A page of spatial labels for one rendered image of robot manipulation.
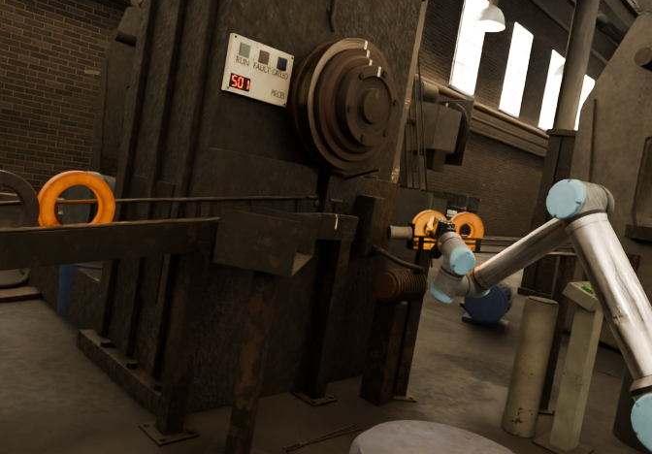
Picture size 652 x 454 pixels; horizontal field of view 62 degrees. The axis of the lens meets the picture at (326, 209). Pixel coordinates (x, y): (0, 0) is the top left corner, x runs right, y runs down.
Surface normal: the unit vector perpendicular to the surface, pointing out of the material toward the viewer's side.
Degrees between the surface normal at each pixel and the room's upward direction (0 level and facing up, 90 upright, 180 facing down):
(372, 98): 90
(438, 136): 92
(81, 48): 90
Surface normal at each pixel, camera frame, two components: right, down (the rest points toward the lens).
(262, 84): 0.70, 0.15
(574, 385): -0.69, -0.08
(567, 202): -0.86, -0.20
